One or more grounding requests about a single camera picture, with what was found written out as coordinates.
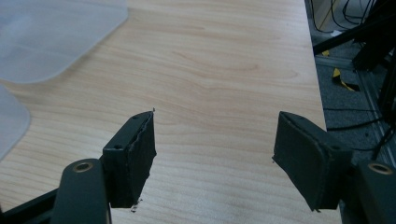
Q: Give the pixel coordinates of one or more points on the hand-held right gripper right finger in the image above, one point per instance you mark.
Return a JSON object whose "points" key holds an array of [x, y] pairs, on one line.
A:
{"points": [[314, 155]]}

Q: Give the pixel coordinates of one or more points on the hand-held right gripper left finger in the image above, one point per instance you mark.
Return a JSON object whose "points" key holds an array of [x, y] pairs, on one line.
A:
{"points": [[129, 161]]}

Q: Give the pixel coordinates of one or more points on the yellow and black tape scrap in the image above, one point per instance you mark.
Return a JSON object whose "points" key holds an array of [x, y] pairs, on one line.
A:
{"points": [[342, 81]]}

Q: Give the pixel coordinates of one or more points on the translucent plastic sheet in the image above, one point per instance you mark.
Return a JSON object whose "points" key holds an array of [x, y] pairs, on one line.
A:
{"points": [[46, 37], [11, 124]]}

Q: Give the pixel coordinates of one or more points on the black metal stand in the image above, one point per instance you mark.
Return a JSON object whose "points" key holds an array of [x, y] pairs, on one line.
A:
{"points": [[367, 34]]}

